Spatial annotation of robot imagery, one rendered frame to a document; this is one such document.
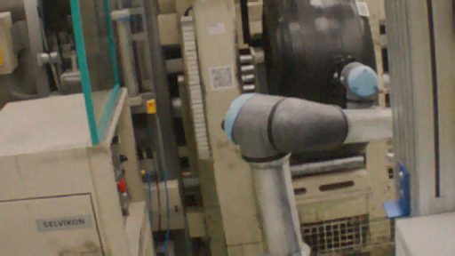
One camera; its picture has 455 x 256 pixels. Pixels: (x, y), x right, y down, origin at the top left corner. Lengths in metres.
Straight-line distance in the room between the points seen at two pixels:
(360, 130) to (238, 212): 1.01
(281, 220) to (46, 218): 0.58
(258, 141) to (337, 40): 0.74
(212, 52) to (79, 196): 0.82
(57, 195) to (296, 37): 0.89
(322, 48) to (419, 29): 1.09
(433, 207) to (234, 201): 1.37
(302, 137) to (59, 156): 0.60
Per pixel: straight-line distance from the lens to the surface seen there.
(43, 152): 1.84
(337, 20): 2.35
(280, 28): 2.35
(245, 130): 1.66
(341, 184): 2.60
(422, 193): 1.33
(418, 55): 1.25
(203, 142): 2.56
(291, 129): 1.59
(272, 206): 1.74
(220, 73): 2.49
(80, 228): 1.90
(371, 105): 1.98
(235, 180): 2.59
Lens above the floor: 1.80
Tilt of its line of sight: 14 degrees down
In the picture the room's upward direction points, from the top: 6 degrees counter-clockwise
